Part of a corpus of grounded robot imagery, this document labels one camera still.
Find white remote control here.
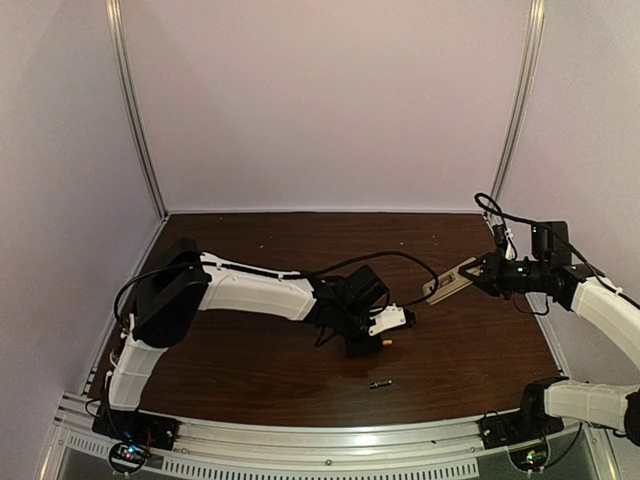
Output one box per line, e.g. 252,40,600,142
423,257,476,305

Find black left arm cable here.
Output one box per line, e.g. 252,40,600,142
113,249,441,346

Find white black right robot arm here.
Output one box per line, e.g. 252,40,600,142
458,221,639,444

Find aluminium front rail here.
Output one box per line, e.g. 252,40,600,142
36,393,619,479

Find dark green AAA battery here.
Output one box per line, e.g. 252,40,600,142
369,379,393,389

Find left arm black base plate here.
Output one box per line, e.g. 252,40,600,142
91,409,180,451

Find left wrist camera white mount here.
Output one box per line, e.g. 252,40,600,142
368,304,416,337

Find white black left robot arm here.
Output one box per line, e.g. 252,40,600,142
103,238,404,444

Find aluminium frame post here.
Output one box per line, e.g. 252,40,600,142
491,0,546,200
105,0,168,220

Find right circuit board with LEDs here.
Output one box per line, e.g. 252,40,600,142
508,440,551,474

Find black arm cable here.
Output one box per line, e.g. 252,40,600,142
473,192,624,316
113,249,441,346

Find right aluminium frame post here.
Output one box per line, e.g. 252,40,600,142
491,0,546,200

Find circuit board with leds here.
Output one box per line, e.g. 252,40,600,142
107,442,151,475
508,440,551,474

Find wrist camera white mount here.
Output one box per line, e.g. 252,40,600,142
368,304,416,337
492,223,518,260

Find left aluminium frame post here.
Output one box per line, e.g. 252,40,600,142
105,0,168,220

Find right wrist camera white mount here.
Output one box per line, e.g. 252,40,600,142
492,223,518,260

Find left circuit board with LEDs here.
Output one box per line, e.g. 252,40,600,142
107,442,151,475

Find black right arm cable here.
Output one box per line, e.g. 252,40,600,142
473,192,624,316

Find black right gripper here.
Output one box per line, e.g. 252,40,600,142
460,250,550,301

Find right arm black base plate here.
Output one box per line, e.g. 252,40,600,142
476,410,564,450

